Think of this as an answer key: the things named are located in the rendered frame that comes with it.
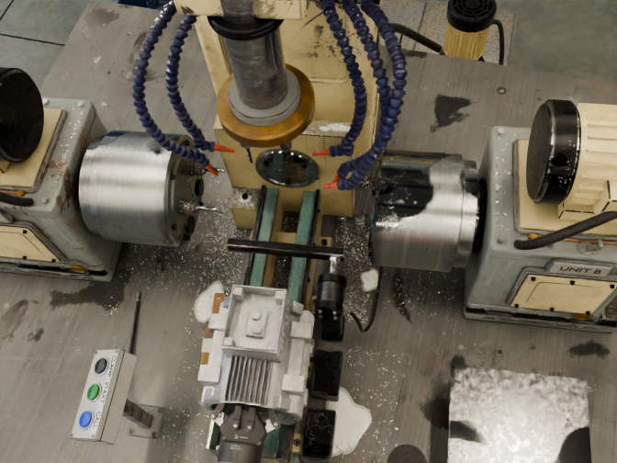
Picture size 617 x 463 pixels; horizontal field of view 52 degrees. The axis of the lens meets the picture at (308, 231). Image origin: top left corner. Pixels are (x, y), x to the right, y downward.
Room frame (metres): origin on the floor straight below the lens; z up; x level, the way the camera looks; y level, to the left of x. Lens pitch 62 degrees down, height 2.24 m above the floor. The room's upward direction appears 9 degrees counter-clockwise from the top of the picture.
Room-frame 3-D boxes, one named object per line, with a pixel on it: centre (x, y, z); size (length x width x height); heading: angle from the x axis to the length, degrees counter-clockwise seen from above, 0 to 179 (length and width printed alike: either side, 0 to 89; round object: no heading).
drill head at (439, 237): (0.63, -0.27, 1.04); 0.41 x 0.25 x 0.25; 75
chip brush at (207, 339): (0.52, 0.26, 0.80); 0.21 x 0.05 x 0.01; 169
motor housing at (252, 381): (0.37, 0.13, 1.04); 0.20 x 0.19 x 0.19; 165
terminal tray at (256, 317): (0.40, 0.12, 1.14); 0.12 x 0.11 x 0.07; 165
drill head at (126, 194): (0.81, 0.39, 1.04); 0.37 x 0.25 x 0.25; 75
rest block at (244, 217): (0.82, 0.14, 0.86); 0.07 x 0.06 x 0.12; 75
